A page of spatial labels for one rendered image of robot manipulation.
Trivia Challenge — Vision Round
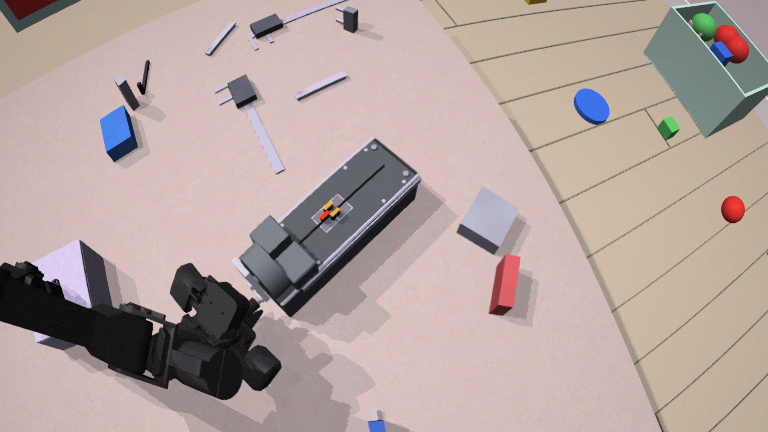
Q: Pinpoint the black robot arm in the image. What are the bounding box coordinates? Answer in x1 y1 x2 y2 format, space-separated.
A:
0 261 250 400

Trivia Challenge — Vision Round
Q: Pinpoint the blue rectangular block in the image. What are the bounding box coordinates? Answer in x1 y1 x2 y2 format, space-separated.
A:
100 105 138 162

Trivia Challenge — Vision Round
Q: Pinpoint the red rectangular block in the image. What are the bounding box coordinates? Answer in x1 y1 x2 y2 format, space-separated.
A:
488 254 521 316

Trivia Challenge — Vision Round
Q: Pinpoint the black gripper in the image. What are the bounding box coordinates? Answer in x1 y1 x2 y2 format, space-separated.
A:
170 263 282 391

